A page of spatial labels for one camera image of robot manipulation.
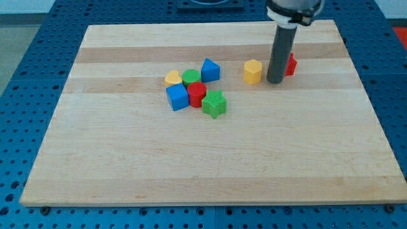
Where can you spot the red star block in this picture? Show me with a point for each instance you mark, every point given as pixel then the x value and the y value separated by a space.
pixel 291 65

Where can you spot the light wooden board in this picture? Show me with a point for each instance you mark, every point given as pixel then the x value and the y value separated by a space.
pixel 114 140

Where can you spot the yellow heart block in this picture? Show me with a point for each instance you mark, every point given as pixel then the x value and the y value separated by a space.
pixel 172 78

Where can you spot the blue triangle block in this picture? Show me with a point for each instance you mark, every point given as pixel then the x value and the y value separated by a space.
pixel 210 71

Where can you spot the green cylinder block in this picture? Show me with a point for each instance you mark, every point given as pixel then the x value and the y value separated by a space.
pixel 190 76

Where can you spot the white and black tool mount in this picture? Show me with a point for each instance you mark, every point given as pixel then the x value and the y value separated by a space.
pixel 289 14

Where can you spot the blue cube block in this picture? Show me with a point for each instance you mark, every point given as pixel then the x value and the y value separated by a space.
pixel 178 97

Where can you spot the yellow hexagon block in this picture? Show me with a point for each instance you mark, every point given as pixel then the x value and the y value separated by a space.
pixel 252 71

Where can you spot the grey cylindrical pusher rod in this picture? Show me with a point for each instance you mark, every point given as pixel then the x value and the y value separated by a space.
pixel 281 49

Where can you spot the red cylinder block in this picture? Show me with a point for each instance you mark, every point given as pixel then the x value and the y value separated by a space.
pixel 196 92

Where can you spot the green star block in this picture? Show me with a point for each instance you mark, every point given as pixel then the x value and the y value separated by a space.
pixel 214 103

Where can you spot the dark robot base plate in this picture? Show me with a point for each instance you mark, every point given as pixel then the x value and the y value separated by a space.
pixel 189 5

